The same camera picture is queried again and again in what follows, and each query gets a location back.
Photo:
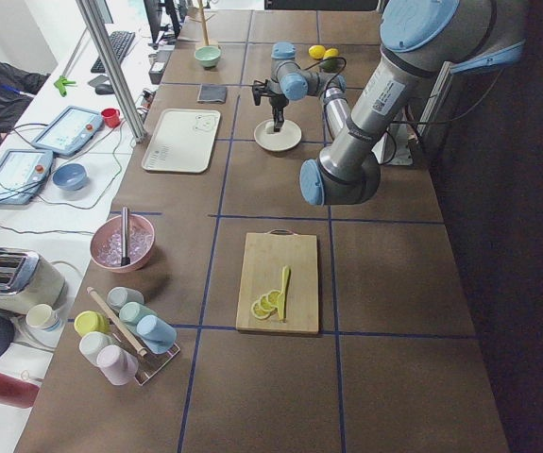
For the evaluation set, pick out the blue cup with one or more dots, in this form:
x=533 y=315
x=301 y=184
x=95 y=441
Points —
x=157 y=335

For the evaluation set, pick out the yellow lemon front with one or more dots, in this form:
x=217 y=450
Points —
x=317 y=51

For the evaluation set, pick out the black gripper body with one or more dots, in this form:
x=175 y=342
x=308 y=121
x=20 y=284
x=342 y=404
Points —
x=278 y=105

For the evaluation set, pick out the black box with label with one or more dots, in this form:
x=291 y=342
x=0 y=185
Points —
x=158 y=63

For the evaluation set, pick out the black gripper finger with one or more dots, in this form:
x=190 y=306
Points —
x=278 y=119

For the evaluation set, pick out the aluminium frame post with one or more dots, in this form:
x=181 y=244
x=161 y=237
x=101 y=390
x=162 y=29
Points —
x=95 y=25

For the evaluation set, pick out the cream round plate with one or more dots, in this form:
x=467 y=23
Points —
x=289 y=137

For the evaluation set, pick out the red bottle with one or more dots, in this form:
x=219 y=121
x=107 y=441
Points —
x=17 y=393

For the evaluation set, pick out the cup rack with cups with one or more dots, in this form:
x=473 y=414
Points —
x=120 y=355

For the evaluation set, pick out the far teach pendant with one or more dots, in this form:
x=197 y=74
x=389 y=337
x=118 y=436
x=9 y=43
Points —
x=69 y=132

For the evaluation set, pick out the green bowl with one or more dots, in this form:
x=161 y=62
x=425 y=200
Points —
x=208 y=56

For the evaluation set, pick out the cream bear tray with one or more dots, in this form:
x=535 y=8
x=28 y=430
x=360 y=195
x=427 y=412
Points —
x=182 y=141

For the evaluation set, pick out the wooden cutting board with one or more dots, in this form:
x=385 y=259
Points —
x=264 y=256

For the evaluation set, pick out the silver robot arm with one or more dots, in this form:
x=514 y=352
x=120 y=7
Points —
x=417 y=38

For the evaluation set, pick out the lemon slices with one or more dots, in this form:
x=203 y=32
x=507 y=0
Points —
x=266 y=305

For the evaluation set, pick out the blue bowl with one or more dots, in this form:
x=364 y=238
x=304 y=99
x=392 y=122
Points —
x=70 y=177

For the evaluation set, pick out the grey folded cloth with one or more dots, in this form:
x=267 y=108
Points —
x=212 y=94

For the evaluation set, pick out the metal ice scoop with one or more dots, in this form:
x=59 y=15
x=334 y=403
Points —
x=125 y=237

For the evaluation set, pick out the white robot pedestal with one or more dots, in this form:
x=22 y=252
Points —
x=393 y=147

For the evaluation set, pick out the teach pendant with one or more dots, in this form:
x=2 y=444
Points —
x=23 y=173
x=69 y=132

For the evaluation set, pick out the green avocado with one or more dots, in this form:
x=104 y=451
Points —
x=329 y=65

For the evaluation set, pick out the black computer mouse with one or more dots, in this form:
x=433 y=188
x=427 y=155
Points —
x=104 y=89

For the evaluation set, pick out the cream toaster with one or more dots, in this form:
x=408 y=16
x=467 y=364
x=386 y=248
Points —
x=26 y=280

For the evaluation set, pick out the red cup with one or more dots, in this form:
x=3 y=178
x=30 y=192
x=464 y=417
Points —
x=111 y=117

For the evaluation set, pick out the yellow lemon back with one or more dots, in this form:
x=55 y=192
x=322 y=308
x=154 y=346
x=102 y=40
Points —
x=331 y=53

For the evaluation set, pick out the yellow lemon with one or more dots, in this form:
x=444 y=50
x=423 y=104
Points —
x=317 y=51
x=331 y=53

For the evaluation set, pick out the cream small cup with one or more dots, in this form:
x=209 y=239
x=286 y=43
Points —
x=43 y=317

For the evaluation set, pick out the black keyboard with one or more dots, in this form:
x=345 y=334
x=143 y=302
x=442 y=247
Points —
x=121 y=42

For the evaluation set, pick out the wooden mug stand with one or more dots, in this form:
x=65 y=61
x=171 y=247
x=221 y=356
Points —
x=206 y=41

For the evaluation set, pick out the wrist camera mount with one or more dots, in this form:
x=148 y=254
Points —
x=260 y=89

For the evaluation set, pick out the near teach pendant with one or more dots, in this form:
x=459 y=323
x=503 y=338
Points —
x=23 y=173

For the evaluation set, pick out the green plastic clamp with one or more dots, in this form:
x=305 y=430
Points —
x=62 y=83

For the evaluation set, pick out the pink bowl with ice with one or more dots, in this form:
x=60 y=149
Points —
x=105 y=247

